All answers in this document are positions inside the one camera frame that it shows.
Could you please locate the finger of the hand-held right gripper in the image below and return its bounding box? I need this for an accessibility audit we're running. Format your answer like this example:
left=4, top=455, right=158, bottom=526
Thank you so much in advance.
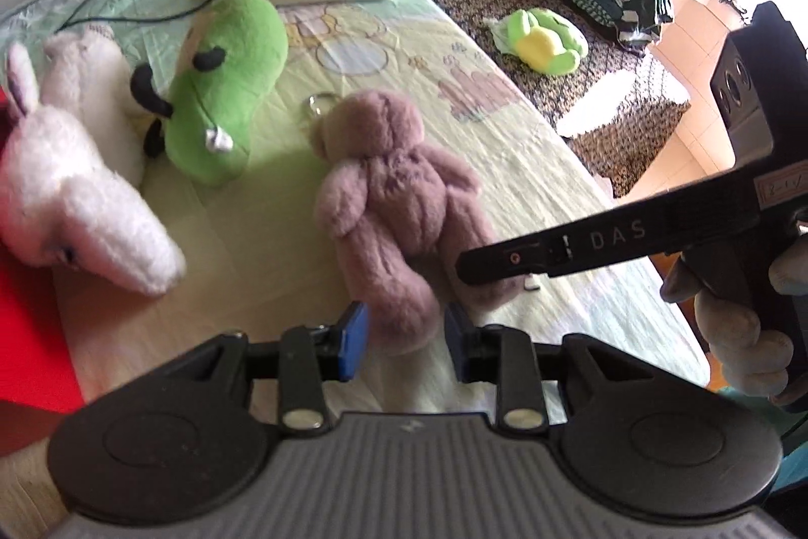
left=455, top=226, right=573, bottom=288

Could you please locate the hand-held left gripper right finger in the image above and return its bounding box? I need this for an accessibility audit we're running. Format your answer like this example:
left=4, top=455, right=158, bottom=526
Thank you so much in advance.
left=443, top=302, right=690, bottom=434

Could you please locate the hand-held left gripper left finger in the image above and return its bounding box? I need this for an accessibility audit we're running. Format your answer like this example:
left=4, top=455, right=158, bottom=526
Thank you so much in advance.
left=135, top=300, right=371, bottom=434

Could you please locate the brown teddy bear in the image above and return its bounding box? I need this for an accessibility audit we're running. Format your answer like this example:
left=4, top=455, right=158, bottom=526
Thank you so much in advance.
left=309, top=89, right=516, bottom=357

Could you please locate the green plush toy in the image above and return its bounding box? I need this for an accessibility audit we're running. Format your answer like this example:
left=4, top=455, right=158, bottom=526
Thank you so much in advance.
left=129, top=0, right=290, bottom=190

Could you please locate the white rabbit plush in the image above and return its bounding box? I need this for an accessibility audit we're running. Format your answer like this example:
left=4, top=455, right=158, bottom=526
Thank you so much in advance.
left=0, top=22, right=188, bottom=298

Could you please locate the red cardboard box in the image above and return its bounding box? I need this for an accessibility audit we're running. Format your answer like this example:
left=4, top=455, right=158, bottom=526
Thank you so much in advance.
left=0, top=84, right=87, bottom=459

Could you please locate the person's right hand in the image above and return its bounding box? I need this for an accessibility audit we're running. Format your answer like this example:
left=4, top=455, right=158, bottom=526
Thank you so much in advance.
left=660, top=255, right=796, bottom=399

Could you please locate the green and yellow frog plush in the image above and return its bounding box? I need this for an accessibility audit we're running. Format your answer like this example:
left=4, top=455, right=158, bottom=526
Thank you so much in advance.
left=492, top=7, right=590, bottom=76

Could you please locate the metal keyring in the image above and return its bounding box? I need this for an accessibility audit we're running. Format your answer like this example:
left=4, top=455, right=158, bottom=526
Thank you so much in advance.
left=306, top=92, right=339, bottom=119

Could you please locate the printed pastel bedsheet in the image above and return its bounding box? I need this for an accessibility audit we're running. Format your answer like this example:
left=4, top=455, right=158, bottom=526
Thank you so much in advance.
left=0, top=0, right=713, bottom=515

